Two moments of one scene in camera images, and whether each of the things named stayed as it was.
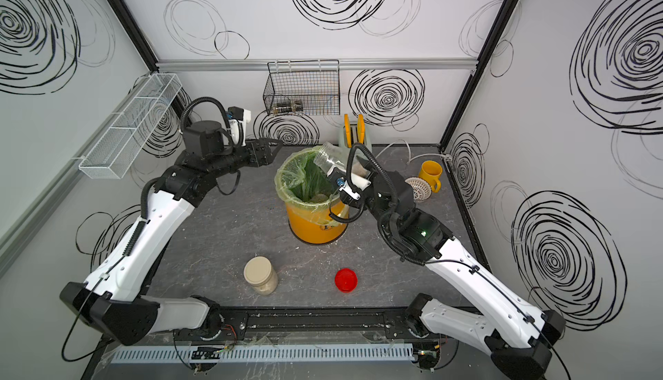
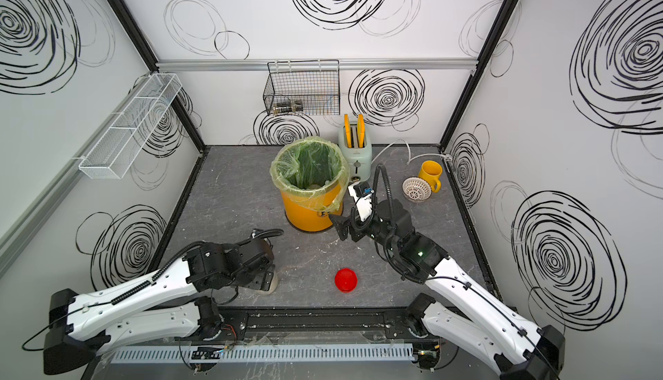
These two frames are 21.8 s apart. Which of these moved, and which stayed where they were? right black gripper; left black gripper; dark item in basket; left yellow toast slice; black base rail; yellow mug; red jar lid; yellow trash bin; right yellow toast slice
Moved: yellow trash bin; left black gripper; right black gripper
Stayed: dark item in basket; left yellow toast slice; black base rail; yellow mug; right yellow toast slice; red jar lid
